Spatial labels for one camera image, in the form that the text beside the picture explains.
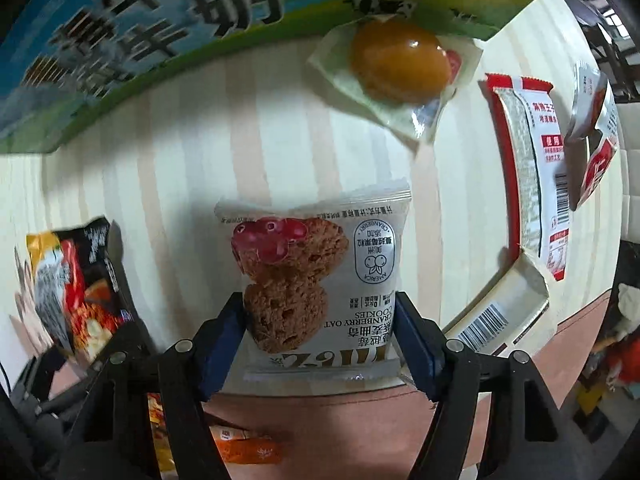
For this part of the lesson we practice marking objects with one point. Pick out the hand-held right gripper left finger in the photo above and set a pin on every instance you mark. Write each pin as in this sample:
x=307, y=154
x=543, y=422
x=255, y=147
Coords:
x=220, y=350

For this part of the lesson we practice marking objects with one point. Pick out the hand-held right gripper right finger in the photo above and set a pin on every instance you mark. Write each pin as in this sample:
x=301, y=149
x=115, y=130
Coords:
x=412, y=350

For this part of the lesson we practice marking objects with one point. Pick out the grey cookie packet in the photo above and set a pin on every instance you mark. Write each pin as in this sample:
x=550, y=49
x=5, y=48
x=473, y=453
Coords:
x=320, y=270

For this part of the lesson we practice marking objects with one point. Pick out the red and silver snack packet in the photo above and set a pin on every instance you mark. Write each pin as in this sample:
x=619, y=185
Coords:
x=532, y=170

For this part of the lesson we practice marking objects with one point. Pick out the printed cardboard box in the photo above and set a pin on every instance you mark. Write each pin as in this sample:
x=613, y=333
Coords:
x=150, y=25

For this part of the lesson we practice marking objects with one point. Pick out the orange snack packet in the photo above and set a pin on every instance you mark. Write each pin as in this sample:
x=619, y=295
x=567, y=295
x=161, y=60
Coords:
x=240, y=447

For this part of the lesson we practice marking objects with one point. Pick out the white packet with barcode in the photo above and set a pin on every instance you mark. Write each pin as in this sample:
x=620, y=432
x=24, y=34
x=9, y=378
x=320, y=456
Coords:
x=505, y=310

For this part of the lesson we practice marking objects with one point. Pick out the black and red snack packet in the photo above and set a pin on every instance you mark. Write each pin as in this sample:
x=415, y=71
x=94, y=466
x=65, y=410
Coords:
x=75, y=290

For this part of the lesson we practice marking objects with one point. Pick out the pile of clutter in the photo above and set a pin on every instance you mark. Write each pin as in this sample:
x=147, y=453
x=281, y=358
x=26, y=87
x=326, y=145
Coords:
x=615, y=350

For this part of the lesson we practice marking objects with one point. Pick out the small red snack packet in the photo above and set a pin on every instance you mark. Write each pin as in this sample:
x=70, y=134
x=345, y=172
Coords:
x=597, y=170

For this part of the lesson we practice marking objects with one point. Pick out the egg yolk pastry packet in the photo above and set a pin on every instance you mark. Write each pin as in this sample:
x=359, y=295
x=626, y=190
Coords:
x=395, y=60

